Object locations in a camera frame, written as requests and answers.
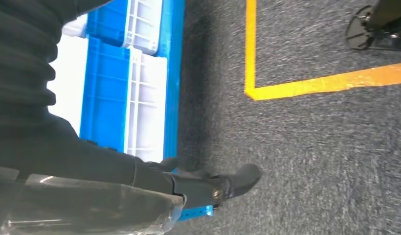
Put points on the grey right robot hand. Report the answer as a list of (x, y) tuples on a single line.
[(74, 181)]

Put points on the blue plastic bin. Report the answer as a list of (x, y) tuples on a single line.
[(103, 97), (106, 19)]

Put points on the blue metal shelf rack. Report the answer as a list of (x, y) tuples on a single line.
[(173, 81)]

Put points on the person's leg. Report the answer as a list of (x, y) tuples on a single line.
[(388, 11)]

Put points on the yellow floor tape square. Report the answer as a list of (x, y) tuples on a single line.
[(250, 48)]

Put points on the white plastic bin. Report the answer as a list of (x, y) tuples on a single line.
[(145, 22), (148, 113), (74, 27)]

